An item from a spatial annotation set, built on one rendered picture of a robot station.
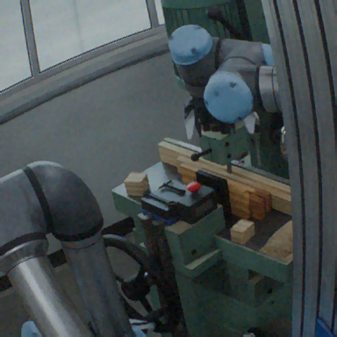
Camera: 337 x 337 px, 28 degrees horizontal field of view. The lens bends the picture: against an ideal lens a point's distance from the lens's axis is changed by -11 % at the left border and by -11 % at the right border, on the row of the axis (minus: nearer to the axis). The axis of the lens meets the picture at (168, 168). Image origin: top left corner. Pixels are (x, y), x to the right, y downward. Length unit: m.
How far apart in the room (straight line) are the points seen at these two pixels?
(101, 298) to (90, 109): 1.87
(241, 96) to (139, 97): 2.11
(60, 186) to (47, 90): 1.82
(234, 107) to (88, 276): 0.39
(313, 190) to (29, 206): 0.52
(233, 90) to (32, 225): 0.36
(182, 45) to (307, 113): 0.56
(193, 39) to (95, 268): 0.42
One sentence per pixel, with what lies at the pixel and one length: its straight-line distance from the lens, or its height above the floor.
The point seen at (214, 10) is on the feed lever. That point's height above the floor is 1.43.
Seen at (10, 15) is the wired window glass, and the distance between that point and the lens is 2.84.
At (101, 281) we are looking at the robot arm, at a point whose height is 1.10.
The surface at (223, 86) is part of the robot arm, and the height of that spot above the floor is 1.41.
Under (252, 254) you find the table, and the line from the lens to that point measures 1.57.
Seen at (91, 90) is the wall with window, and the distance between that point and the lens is 3.02.
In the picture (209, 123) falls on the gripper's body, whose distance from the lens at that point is 1.36.
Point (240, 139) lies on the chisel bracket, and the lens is 1.72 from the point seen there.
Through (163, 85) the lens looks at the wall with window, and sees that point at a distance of 3.20.
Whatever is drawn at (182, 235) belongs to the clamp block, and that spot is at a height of 0.95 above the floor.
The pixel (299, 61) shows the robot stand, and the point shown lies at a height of 1.59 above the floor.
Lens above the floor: 1.82
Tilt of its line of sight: 28 degrees down
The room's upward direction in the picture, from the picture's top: 11 degrees counter-clockwise
